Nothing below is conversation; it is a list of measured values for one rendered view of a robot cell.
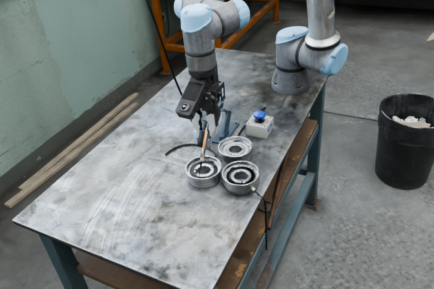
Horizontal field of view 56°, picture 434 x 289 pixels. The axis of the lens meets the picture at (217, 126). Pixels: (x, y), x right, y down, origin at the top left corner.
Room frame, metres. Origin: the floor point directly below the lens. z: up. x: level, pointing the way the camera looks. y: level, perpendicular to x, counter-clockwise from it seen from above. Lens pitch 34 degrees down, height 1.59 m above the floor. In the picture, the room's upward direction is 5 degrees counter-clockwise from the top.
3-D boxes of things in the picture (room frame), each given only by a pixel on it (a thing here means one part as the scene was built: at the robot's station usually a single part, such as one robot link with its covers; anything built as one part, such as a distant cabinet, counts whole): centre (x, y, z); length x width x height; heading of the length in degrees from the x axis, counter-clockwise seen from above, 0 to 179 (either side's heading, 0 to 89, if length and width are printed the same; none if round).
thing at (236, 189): (0.86, -0.05, 0.82); 0.10 x 0.10 x 0.04
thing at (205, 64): (0.95, 0.03, 1.15); 0.08 x 0.08 x 0.05
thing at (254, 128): (1.11, -0.14, 0.82); 0.08 x 0.07 x 0.05; 151
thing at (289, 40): (1.40, -0.31, 0.97); 0.13 x 0.12 x 0.14; 40
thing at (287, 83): (1.40, -0.30, 0.85); 0.15 x 0.15 x 0.10
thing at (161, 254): (1.18, 0.03, 0.79); 1.20 x 0.60 x 0.02; 151
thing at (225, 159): (0.99, -0.05, 0.82); 0.10 x 0.10 x 0.04
